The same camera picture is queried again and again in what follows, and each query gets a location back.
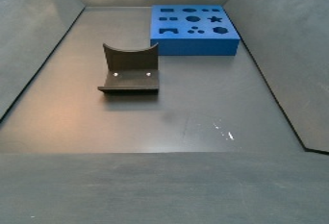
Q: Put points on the black curved holder stand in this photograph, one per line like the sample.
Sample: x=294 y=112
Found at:
x=132 y=69

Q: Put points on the blue shape sorter block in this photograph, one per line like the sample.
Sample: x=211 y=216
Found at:
x=192 y=30

